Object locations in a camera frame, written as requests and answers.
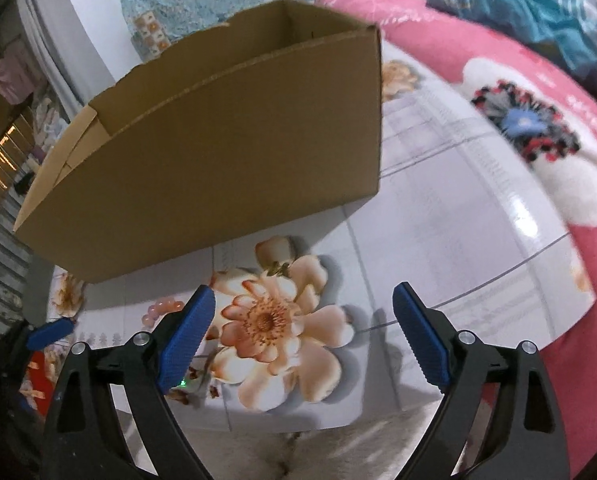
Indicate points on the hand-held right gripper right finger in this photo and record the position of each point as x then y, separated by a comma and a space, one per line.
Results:
423, 335

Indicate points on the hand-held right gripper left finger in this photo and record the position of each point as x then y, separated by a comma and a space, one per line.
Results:
188, 340

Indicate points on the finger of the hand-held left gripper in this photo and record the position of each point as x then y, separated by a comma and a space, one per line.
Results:
51, 334

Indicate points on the brown cardboard box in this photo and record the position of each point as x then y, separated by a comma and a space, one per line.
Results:
203, 150

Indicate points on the floral checked table cover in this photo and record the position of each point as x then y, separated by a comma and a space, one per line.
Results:
453, 220

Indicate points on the white fleece blanket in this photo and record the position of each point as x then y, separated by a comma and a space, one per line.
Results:
353, 450

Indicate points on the hanging pink garment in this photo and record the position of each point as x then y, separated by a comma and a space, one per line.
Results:
13, 72

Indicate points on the pink floral blanket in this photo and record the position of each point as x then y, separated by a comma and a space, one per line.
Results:
428, 25

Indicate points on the blue printed quilt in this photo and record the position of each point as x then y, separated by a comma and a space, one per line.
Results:
518, 5

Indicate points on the teal floral wall cloth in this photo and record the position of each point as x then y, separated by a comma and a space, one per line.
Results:
188, 0

